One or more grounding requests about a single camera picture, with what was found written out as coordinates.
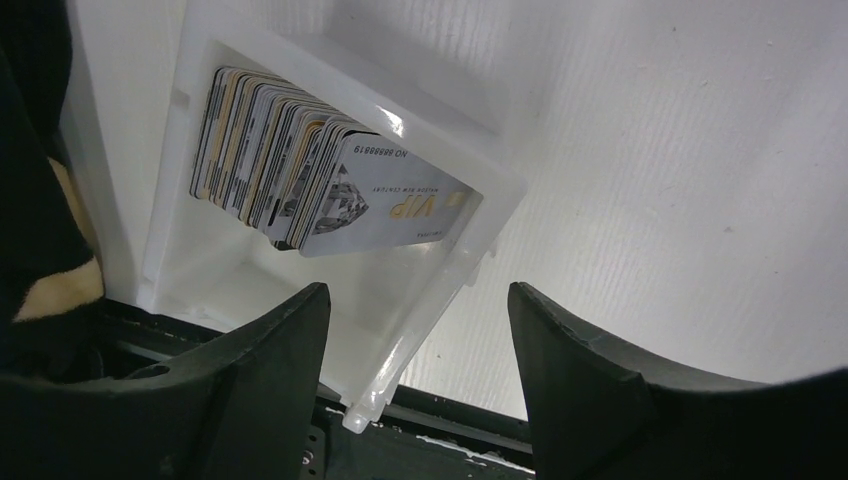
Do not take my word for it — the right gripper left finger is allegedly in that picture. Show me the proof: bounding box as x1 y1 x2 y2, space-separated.
1 283 331 479

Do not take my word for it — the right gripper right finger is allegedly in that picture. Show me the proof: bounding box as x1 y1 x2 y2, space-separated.
507 282 847 479

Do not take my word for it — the clear plastic card box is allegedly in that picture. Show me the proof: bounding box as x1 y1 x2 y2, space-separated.
137 1 526 433

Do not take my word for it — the silver VIP credit card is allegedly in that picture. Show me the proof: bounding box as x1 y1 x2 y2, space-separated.
290 132 473 257

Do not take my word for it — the stack of credit cards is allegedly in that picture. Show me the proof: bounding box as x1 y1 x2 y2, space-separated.
189 66 365 251

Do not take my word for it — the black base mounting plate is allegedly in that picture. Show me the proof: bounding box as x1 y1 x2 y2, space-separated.
95 300 536 479

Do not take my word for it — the black floral blanket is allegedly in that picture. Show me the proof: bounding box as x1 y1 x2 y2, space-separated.
1 1 104 383

